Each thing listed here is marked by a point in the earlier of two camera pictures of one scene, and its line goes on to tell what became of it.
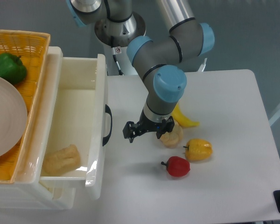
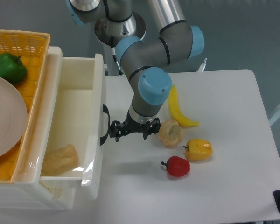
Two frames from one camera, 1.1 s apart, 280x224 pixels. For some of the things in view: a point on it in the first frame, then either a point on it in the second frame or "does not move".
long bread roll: x=62 y=161 does not move
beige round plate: x=9 y=117 does not move
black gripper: x=131 y=129 → x=117 y=129
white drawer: x=77 y=122 does not move
